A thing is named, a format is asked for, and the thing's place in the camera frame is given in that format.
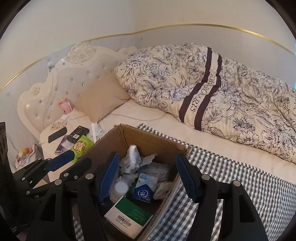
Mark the green wet wipes pack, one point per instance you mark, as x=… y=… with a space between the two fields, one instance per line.
x=81 y=147

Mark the pink drinking bottle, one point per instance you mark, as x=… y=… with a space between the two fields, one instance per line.
x=65 y=105

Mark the cardboard box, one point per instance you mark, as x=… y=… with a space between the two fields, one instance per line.
x=148 y=142

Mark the blue cloud tissue pack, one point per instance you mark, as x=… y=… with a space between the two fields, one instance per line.
x=145 y=187

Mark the black small box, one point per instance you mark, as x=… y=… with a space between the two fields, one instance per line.
x=77 y=133

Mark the patterned phone case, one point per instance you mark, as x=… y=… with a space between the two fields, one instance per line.
x=59 y=125

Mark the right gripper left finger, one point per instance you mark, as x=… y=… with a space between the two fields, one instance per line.
x=88 y=199

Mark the floral duvet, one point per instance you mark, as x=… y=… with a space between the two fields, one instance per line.
x=213 y=94

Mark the white tissue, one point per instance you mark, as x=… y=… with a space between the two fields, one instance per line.
x=162 y=190

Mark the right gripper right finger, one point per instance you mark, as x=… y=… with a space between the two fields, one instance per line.
x=240 y=219

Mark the dark booklet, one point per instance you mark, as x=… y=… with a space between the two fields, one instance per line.
x=64 y=146

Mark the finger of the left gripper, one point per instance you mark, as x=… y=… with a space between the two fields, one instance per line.
x=57 y=160
x=75 y=174

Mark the black smartphone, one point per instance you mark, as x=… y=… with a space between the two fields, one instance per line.
x=57 y=134

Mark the white tufted headboard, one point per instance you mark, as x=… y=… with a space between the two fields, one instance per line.
x=39 y=106

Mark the white mattress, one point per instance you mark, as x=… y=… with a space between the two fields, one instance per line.
x=134 y=114

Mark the beige pillow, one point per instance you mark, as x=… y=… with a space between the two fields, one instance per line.
x=101 y=97

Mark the green medicine bag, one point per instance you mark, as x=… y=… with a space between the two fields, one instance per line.
x=158 y=170

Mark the white nightstand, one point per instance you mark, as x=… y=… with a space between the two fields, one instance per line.
x=46 y=148

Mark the green white carton box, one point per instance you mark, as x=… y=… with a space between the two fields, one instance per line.
x=128 y=217

